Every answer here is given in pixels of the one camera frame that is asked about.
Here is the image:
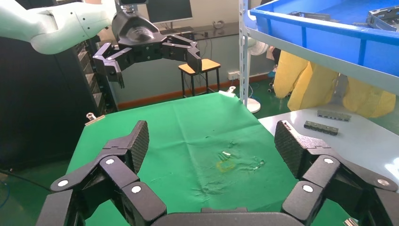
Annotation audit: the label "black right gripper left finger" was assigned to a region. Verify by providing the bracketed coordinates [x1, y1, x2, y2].
[36, 120, 168, 226]

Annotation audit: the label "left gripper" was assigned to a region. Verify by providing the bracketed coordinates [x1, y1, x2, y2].
[93, 11, 203, 89]

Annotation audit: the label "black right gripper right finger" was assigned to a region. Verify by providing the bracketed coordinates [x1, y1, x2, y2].
[274, 120, 399, 226]

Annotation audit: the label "black computer monitor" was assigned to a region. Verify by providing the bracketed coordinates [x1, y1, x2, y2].
[145, 0, 194, 25]

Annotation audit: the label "black drawer cabinet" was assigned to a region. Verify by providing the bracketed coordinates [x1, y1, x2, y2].
[76, 39, 119, 115]

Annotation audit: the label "wooden stool black legs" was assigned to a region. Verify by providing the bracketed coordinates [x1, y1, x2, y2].
[178, 58, 222, 98]

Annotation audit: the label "green table cloth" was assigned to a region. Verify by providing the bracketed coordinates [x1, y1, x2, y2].
[66, 92, 351, 226]

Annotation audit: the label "dark desk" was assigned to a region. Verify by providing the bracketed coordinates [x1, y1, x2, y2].
[157, 21, 240, 41]

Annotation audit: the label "yellow cloth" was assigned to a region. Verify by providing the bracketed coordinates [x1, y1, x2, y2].
[273, 49, 397, 119]

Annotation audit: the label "white metal shelf rack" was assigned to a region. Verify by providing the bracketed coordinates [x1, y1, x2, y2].
[238, 0, 399, 109]

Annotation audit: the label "large black panel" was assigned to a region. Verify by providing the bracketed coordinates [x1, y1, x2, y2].
[0, 37, 105, 171]

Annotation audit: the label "blue plastic bin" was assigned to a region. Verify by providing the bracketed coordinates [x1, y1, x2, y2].
[249, 0, 399, 77]

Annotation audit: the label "stamped metal plate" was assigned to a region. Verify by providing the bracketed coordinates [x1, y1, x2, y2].
[366, 5, 399, 32]
[288, 11, 341, 24]

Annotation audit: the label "grey slotted metal bracket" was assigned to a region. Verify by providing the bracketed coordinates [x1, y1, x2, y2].
[317, 109, 352, 122]
[303, 120, 340, 137]

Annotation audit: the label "white pedestal fan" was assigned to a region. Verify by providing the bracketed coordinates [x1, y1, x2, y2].
[244, 36, 270, 114]

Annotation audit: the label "black floor cable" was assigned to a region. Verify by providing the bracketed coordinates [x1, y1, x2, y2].
[0, 169, 52, 192]

